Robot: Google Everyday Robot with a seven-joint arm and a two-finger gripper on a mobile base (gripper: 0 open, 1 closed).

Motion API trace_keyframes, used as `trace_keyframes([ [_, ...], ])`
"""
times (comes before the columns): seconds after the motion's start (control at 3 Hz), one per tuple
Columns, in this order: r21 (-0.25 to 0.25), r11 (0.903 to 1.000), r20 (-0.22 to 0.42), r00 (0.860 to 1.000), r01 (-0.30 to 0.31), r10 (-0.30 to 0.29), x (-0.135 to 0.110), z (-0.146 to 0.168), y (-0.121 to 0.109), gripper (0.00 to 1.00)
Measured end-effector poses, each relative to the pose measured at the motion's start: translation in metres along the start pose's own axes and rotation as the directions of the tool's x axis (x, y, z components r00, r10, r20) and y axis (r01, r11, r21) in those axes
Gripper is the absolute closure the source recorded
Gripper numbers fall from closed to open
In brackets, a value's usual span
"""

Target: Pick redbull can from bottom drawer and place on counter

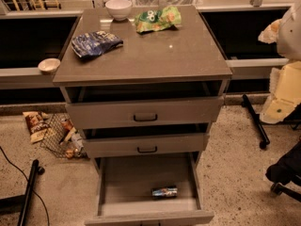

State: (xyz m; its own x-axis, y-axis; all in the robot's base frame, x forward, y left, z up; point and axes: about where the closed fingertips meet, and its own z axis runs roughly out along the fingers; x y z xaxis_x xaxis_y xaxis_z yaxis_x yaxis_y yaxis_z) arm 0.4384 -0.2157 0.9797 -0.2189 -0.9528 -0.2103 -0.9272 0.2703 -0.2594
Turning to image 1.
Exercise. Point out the grey top drawer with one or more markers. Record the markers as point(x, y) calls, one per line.
point(144, 112)

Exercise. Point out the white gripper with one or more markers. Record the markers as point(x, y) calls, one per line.
point(290, 35)

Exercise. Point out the green snack bag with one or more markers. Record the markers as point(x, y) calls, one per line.
point(154, 20)

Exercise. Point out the brown snack bag on floor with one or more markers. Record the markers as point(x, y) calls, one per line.
point(36, 124)

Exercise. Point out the blue snack bag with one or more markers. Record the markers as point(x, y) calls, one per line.
point(94, 44)

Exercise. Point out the grey middle drawer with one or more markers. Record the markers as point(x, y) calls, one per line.
point(125, 146)

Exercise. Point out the redbull can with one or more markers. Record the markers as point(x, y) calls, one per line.
point(164, 192)

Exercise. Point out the white bowl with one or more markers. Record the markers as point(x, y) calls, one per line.
point(119, 9)

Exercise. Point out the grey bottom drawer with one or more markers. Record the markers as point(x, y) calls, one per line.
point(125, 185)

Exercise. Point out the grey drawer cabinet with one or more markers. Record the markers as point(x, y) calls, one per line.
point(181, 62)

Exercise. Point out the black stand leg left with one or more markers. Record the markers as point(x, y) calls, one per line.
point(21, 203)

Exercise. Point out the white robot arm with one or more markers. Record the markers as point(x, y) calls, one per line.
point(285, 83)

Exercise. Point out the grey drawer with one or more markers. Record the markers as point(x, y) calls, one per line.
point(144, 112)
point(125, 185)
point(125, 146)

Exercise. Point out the wire basket with items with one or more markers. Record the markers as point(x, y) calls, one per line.
point(61, 140)

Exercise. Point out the small white dish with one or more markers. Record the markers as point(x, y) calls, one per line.
point(49, 65)

